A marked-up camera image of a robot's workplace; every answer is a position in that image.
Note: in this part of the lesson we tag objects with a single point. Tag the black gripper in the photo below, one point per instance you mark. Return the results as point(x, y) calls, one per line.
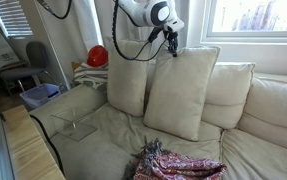
point(171, 37)

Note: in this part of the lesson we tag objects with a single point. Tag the beige throw pillow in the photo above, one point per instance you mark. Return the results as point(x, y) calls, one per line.
point(127, 81)
point(178, 91)

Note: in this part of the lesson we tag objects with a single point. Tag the red patterned fringed cloth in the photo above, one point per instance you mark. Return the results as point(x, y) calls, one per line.
point(155, 163)

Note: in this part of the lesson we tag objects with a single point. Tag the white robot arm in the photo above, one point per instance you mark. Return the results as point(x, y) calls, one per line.
point(159, 14)

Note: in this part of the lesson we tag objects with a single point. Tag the beige fabric couch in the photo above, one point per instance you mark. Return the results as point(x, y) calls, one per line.
point(244, 126)

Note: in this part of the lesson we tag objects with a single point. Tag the red hat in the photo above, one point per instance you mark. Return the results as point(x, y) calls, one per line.
point(97, 56)

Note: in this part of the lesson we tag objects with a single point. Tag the grey striped blanket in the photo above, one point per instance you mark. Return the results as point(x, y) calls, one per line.
point(94, 77)

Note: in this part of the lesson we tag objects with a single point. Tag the clear acrylic stand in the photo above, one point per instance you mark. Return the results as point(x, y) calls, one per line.
point(71, 123)

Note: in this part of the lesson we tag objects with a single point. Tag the lavender plastic bin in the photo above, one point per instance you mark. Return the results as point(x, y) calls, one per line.
point(39, 95)

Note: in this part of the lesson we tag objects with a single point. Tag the window blinds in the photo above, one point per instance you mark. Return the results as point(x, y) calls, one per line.
point(13, 21)

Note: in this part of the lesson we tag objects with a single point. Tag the wooden table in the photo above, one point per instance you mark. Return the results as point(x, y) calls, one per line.
point(30, 157)

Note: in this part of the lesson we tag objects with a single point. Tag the window frame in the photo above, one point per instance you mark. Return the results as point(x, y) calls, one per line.
point(245, 21)

